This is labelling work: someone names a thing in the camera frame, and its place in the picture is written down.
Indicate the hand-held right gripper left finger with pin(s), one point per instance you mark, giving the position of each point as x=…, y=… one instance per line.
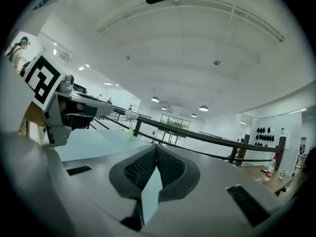
x=128, y=179

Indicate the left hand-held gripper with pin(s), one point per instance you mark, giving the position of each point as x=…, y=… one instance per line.
x=42, y=79

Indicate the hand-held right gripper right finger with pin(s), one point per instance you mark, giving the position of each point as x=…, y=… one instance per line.
x=182, y=179

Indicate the white flower bouquet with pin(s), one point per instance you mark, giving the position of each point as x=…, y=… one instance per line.
x=130, y=115

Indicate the dark wooden railing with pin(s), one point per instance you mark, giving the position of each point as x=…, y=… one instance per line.
x=197, y=135

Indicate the glass entrance door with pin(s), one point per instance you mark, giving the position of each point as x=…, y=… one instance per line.
x=175, y=126

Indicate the brown wooden side table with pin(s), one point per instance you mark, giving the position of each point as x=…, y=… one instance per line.
x=269, y=181

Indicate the red label water bottle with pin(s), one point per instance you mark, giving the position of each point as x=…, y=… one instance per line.
x=270, y=169

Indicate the small clear bottle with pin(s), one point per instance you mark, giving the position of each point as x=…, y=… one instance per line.
x=282, y=174

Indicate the wall display of black items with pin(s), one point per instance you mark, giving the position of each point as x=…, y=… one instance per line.
x=264, y=134

